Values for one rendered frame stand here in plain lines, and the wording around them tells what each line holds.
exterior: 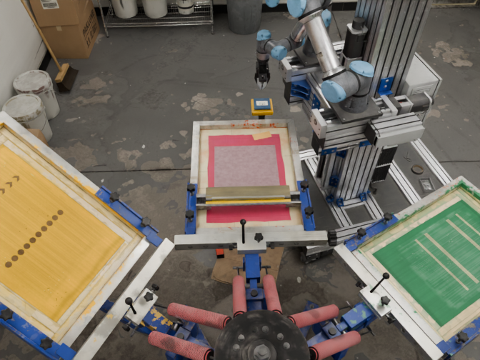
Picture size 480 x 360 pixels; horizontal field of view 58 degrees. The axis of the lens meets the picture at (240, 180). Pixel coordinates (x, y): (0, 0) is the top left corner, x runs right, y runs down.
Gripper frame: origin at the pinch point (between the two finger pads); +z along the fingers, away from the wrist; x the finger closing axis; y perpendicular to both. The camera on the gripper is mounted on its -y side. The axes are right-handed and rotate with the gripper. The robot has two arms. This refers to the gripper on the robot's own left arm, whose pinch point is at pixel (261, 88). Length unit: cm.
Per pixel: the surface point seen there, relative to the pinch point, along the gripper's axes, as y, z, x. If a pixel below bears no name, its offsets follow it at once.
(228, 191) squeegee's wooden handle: -76, 2, 21
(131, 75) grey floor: 167, 110, 120
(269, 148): -37.8, 12.6, -2.5
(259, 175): -57, 13, 4
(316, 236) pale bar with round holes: -102, 4, -19
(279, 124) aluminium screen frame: -20.7, 10.2, -9.5
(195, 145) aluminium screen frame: -37, 9, 39
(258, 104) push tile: -1.2, 11.4, 1.8
